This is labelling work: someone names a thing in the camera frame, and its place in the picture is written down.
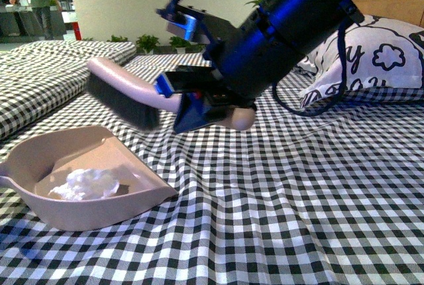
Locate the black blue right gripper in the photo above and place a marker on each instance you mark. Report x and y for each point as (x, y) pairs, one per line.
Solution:
(255, 56)

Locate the white tissue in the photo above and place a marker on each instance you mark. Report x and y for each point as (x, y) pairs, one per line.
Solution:
(90, 184)

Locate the beige plastic dustpan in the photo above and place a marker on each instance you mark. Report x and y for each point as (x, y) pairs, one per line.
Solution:
(35, 166)

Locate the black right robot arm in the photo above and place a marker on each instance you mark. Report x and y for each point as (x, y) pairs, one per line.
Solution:
(334, 14)

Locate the small potted plant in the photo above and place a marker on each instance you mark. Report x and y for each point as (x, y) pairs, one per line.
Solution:
(147, 44)
(115, 38)
(179, 44)

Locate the white printed pillow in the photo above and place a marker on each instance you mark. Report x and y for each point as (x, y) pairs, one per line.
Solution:
(384, 63)

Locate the black white checkered bedsheet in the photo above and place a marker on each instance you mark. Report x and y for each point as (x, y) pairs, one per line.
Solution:
(336, 199)

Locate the folded checkered quilt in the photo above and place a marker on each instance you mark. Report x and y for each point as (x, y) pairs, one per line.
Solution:
(40, 76)

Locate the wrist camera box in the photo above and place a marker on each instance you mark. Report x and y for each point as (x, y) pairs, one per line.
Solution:
(186, 22)

